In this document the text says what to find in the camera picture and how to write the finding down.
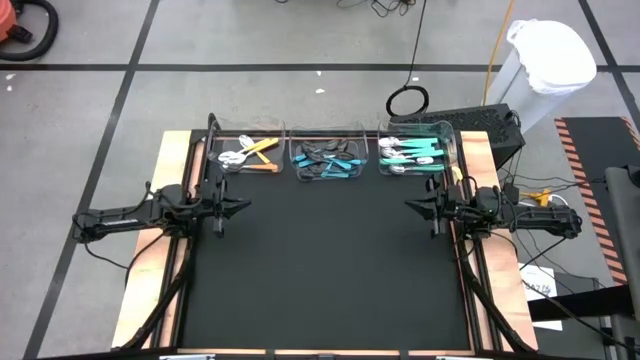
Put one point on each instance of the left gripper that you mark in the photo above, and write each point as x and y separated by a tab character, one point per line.
207	205

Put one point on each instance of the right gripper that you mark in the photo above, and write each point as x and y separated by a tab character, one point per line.
450	207

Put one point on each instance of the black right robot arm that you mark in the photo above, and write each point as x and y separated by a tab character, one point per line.
540	220

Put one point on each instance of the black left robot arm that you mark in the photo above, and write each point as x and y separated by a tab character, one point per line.
120	215

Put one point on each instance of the clear plastic bin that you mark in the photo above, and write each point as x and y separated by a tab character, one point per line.
325	134
250	127
420	127

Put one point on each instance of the black power adapter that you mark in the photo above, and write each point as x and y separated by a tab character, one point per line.
510	191

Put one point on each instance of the black table mat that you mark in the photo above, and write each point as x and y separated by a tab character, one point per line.
370	300

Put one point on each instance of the black perforated computer case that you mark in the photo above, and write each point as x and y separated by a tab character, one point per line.
485	120

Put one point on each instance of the yellow power plug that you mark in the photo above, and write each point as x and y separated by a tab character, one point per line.
541	196

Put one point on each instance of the white paper sheet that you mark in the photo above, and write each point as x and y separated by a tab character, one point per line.
535	277

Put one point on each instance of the black beam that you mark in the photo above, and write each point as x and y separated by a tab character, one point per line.
580	302

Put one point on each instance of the black mat striped edge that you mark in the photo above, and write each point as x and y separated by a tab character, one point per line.
595	145

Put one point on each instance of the trash can white bag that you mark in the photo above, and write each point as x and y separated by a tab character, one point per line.
550	55

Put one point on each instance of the grey cabinet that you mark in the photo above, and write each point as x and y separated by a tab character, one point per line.
625	240

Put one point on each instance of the orange vacuum cleaner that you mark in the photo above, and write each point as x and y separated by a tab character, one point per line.
6	20

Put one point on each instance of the silver metal bracket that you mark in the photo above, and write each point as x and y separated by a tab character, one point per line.
457	358
187	357

